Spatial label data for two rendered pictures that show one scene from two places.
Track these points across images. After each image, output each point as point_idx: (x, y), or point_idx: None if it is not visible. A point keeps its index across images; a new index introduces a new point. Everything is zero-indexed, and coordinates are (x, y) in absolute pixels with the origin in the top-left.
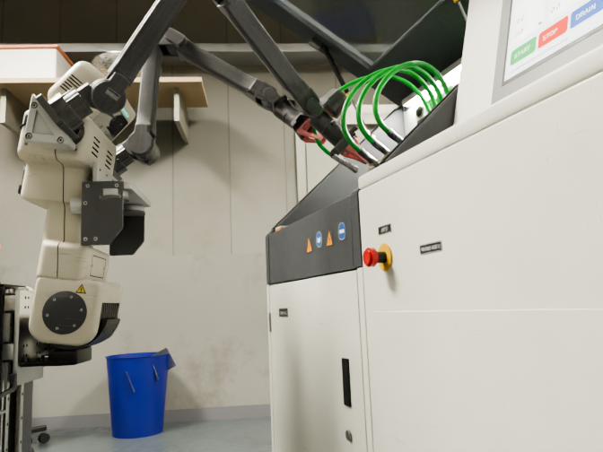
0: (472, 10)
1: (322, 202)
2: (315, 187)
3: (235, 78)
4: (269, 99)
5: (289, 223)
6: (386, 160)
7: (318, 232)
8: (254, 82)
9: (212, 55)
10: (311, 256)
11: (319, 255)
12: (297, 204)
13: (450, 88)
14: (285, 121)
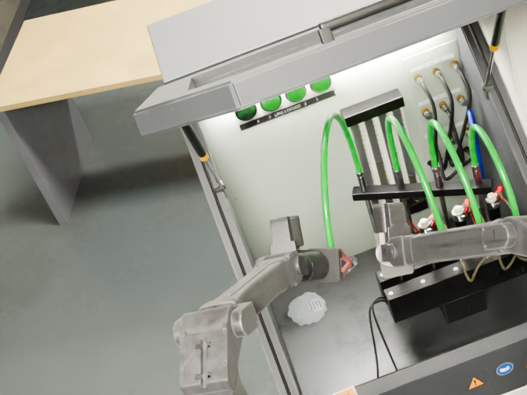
0: (521, 61)
1: (273, 322)
2: (261, 314)
3: (276, 288)
4: (305, 273)
5: (296, 384)
6: None
7: (505, 364)
8: (288, 269)
9: (252, 287)
10: (483, 388)
11: (507, 379)
12: (276, 355)
13: (325, 82)
14: (310, 280)
